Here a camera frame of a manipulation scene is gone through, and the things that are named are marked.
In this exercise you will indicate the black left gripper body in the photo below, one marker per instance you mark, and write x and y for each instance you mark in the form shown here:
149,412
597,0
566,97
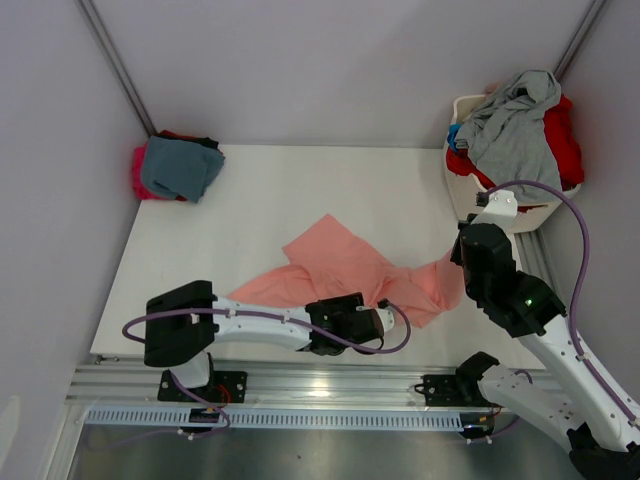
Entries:
346,303

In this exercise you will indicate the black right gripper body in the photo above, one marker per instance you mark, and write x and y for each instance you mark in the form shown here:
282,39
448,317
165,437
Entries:
471,287

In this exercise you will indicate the pink t shirt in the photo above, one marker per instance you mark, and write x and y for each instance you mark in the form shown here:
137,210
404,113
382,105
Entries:
328,261

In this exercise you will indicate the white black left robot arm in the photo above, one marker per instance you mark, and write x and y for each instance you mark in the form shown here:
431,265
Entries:
177,342

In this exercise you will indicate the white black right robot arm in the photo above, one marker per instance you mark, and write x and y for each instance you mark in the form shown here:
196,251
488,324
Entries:
597,424

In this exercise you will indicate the white perforated laundry basket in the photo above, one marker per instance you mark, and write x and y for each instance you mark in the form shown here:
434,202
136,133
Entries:
536,201

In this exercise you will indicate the grey t shirt in basket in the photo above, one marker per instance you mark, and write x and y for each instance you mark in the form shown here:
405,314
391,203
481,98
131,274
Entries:
504,136

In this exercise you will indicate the blue garment in basket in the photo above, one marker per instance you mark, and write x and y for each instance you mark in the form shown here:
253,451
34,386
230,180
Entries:
451,136

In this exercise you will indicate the red t shirt in basket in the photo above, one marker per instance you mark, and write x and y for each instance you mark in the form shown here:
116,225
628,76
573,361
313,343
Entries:
559,136

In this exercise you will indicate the folded teal t shirt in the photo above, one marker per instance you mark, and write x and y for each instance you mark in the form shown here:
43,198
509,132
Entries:
179,169

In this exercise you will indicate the folded black t shirt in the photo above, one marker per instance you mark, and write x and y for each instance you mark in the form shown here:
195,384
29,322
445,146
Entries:
203,141

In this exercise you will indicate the folded magenta t shirt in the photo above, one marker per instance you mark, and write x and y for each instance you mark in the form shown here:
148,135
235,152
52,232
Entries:
138,187

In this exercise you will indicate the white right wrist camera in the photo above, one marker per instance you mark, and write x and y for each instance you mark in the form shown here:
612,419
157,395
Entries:
499,208

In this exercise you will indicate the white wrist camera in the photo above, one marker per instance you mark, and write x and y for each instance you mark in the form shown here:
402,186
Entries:
386,320
499,208

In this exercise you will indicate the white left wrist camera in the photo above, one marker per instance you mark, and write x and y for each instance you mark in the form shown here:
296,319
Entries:
386,320

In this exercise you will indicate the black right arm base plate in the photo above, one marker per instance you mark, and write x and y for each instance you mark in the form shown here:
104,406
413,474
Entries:
450,390

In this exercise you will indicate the right corner aluminium post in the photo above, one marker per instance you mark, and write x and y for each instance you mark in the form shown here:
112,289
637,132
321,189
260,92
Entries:
586,26

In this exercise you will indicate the corner aluminium post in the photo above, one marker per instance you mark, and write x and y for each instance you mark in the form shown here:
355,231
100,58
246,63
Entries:
586,26
102,37

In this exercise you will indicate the white slotted cable duct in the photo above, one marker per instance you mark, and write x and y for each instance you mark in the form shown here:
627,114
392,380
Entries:
277,419

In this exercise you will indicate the left corner aluminium post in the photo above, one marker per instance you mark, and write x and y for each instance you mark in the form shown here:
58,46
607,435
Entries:
102,37

